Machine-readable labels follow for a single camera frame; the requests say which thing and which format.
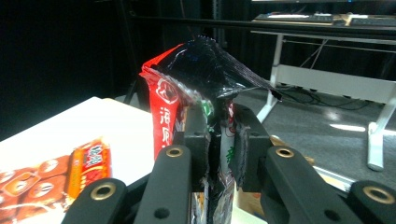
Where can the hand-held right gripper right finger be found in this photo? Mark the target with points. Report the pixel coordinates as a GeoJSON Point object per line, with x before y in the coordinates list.
{"type": "Point", "coordinates": [255, 146]}

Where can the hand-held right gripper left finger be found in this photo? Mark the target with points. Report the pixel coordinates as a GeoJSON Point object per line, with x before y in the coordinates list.
{"type": "Point", "coordinates": [196, 140]}

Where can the red and black food packet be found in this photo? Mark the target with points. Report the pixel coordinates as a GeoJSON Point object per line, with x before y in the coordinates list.
{"type": "Point", "coordinates": [199, 65]}

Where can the white table mat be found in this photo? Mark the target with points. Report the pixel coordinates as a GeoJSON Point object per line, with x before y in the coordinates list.
{"type": "Point", "coordinates": [93, 121]}

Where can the black keyboard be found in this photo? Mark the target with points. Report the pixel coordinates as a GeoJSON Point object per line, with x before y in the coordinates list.
{"type": "Point", "coordinates": [295, 18]}
{"type": "Point", "coordinates": [373, 21]}

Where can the orange clear snack packet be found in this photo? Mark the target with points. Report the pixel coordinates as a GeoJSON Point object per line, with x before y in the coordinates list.
{"type": "Point", "coordinates": [37, 183]}

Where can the black metal rail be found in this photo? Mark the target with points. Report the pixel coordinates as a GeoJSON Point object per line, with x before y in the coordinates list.
{"type": "Point", "coordinates": [218, 22]}

